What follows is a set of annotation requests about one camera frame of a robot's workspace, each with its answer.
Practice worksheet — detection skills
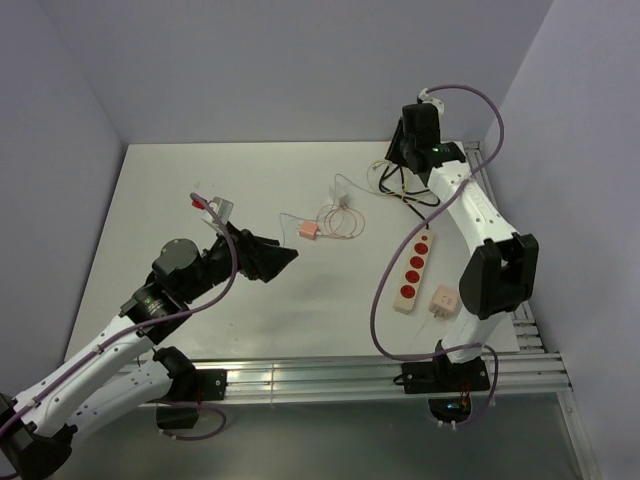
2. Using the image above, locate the aluminium rail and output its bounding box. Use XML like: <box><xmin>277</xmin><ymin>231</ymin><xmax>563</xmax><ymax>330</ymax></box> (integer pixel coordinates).
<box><xmin>462</xmin><ymin>140</ymin><xmax>601</xmax><ymax>480</ymax></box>
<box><xmin>194</xmin><ymin>354</ymin><xmax>572</xmax><ymax>405</ymax></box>

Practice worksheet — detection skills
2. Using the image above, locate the beige red power strip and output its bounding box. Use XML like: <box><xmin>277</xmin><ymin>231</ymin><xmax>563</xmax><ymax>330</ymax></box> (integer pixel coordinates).
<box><xmin>393</xmin><ymin>228</ymin><xmax>434</xmax><ymax>315</ymax></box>

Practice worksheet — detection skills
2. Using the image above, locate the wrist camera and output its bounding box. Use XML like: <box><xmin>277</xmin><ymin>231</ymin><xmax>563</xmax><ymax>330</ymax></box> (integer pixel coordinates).
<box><xmin>190</xmin><ymin>193</ymin><xmax>234</xmax><ymax>234</ymax></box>
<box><xmin>417</xmin><ymin>88</ymin><xmax>445</xmax><ymax>115</ymax></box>

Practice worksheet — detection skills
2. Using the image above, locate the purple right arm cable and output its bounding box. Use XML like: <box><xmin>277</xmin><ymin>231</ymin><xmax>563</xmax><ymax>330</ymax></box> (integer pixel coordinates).
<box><xmin>369</xmin><ymin>84</ymin><xmax>506</xmax><ymax>426</ymax></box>

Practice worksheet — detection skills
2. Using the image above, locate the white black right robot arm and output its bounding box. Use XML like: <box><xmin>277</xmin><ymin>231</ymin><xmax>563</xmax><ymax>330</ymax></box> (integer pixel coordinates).
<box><xmin>389</xmin><ymin>102</ymin><xmax>539</xmax><ymax>390</ymax></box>

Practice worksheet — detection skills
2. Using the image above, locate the aluminium right side rail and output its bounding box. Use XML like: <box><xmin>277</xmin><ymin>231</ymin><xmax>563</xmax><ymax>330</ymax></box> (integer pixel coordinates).
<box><xmin>462</xmin><ymin>140</ymin><xmax>601</xmax><ymax>480</ymax></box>

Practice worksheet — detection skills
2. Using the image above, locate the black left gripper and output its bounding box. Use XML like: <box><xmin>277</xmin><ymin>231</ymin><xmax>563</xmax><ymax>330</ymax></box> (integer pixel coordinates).
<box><xmin>182</xmin><ymin>220</ymin><xmax>298</xmax><ymax>302</ymax></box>

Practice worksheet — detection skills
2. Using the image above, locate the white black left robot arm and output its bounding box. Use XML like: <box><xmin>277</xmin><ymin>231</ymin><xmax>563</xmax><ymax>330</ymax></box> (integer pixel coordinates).
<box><xmin>1</xmin><ymin>225</ymin><xmax>298</xmax><ymax>479</ymax></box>

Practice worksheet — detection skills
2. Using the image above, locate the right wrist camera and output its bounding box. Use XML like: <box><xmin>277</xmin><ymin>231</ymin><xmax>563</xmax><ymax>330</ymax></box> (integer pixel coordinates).
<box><xmin>417</xmin><ymin>88</ymin><xmax>445</xmax><ymax>115</ymax></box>

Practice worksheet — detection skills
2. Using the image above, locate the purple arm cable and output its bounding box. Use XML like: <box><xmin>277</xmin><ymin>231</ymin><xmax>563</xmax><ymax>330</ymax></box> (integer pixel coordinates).
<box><xmin>369</xmin><ymin>84</ymin><xmax>506</xmax><ymax>426</ymax></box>
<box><xmin>0</xmin><ymin>192</ymin><xmax>241</xmax><ymax>441</ymax></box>

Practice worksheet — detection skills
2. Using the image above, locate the black power strip cord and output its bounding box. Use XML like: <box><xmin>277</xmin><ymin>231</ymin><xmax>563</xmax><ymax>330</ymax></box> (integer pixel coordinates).
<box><xmin>377</xmin><ymin>162</ymin><xmax>444</xmax><ymax>229</ymax></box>

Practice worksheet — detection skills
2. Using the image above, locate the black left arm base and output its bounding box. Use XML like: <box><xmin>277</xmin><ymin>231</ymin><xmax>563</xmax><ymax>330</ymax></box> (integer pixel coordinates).
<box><xmin>151</xmin><ymin>369</ymin><xmax>228</xmax><ymax>441</ymax></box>

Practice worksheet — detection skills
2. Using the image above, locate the pink cube socket adapter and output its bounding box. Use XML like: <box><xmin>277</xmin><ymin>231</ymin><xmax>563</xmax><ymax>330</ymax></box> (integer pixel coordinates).
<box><xmin>429</xmin><ymin>285</ymin><xmax>459</xmax><ymax>319</ymax></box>

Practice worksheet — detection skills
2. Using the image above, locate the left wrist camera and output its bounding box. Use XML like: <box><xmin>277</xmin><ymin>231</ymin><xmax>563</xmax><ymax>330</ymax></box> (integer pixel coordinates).
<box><xmin>190</xmin><ymin>193</ymin><xmax>234</xmax><ymax>234</ymax></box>

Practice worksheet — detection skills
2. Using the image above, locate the white charger plug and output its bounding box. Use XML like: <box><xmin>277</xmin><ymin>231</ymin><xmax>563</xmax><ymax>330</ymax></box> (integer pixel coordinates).
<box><xmin>329</xmin><ymin>183</ymin><xmax>349</xmax><ymax>209</ymax></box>

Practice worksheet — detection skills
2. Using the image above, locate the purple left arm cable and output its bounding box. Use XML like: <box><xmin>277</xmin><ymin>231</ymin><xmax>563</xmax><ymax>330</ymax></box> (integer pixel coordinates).
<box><xmin>0</xmin><ymin>192</ymin><xmax>241</xmax><ymax>441</ymax></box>

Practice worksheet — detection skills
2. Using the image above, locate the aluminium front rail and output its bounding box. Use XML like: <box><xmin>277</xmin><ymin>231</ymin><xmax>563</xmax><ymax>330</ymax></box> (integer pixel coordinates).
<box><xmin>194</xmin><ymin>354</ymin><xmax>572</xmax><ymax>405</ymax></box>

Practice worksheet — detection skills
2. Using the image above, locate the pink charging cable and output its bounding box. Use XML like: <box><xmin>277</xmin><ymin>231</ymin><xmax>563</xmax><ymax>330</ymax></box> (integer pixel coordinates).
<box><xmin>313</xmin><ymin>203</ymin><xmax>367</xmax><ymax>240</ymax></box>

